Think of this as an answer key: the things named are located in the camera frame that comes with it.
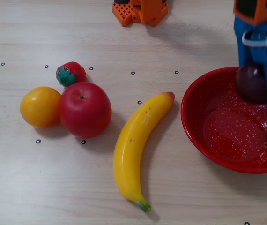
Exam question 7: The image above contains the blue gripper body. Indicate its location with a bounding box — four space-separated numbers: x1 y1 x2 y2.
233 15 267 62

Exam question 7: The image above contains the dark purple toy plum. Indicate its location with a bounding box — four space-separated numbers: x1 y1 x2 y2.
236 62 267 104

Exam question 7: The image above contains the red speckled bowl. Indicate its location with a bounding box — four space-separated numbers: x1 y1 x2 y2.
180 67 267 174

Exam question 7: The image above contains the yellow toy banana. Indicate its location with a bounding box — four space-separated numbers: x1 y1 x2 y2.
113 91 176 214

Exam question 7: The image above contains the red toy strawberry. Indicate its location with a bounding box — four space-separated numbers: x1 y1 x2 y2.
55 61 87 88

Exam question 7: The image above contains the red toy apple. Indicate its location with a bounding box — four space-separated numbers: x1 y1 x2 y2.
59 82 112 139

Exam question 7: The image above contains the orange yellow toy peach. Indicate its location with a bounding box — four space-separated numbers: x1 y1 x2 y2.
20 86 62 129

